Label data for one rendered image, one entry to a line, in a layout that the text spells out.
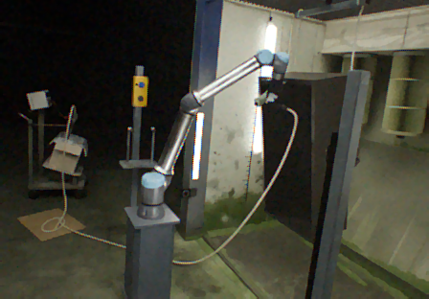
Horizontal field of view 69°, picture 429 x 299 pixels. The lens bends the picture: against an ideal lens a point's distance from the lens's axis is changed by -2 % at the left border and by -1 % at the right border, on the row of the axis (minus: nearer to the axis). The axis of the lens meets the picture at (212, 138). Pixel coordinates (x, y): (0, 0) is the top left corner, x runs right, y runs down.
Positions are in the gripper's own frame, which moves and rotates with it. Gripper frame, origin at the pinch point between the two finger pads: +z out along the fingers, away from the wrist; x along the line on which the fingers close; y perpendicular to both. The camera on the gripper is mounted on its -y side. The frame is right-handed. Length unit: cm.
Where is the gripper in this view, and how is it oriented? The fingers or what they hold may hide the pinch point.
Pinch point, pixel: (267, 100)
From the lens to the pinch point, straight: 234.5
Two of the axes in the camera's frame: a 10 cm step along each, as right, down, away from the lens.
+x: 5.7, -4.8, 6.7
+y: 8.2, 4.5, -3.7
